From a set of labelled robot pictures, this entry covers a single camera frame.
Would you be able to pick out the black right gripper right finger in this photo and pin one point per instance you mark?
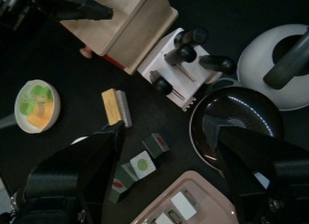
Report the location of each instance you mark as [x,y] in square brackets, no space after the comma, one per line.
[260,161]

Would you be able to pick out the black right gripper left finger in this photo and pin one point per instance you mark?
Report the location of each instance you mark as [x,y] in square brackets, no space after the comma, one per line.
[68,179]

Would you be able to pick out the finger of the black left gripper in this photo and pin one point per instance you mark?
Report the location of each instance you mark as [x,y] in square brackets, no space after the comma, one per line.
[85,9]

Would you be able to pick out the wooden toy toaster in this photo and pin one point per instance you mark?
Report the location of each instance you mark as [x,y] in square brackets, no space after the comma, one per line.
[120,26]

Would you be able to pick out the toy sushi piece orange centre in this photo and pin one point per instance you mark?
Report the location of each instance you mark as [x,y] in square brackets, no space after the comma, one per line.
[120,182]

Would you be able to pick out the black frying pan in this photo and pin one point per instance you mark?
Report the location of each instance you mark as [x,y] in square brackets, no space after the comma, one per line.
[240,110]

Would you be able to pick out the toy sushi piece green centre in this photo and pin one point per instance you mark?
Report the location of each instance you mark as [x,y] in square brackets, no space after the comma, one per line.
[141,164]

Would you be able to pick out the pink tray with items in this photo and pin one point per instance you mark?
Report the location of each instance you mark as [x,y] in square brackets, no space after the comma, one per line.
[192,200]

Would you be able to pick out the toy sushi piece red centre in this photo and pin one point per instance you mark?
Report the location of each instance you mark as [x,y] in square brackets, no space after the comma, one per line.
[155,144]

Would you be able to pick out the white bowl with salad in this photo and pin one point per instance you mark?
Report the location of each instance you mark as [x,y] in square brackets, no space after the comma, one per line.
[36,106]

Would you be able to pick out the yellow and grey sponge block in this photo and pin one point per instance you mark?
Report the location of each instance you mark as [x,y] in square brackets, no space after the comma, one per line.
[113,107]

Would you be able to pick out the white toy knife block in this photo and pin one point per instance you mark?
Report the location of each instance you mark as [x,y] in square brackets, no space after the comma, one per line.
[176,74]

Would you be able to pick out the white round toy kettle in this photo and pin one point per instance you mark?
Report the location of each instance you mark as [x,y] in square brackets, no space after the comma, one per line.
[256,65]

